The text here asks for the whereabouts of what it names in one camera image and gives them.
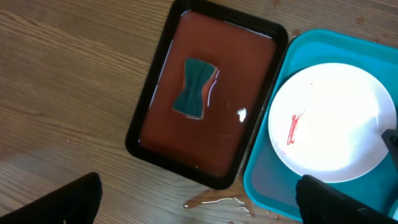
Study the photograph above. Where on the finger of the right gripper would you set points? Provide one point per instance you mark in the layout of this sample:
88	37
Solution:
390	138

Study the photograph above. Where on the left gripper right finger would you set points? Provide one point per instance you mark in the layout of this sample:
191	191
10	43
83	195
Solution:
320	203

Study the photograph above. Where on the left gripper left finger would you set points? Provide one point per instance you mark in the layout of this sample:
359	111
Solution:
76	202

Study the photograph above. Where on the white plate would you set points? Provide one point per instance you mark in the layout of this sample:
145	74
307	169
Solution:
327	121

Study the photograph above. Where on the green and pink sponge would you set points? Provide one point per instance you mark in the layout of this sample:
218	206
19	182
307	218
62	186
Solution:
197	74

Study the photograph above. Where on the light blue plate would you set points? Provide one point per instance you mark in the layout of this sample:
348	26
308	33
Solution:
393	211

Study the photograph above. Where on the teal plastic tray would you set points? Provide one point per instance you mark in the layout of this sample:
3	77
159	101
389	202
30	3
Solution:
268	182

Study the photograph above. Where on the black tray with red water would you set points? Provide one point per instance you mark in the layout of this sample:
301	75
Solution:
247	51

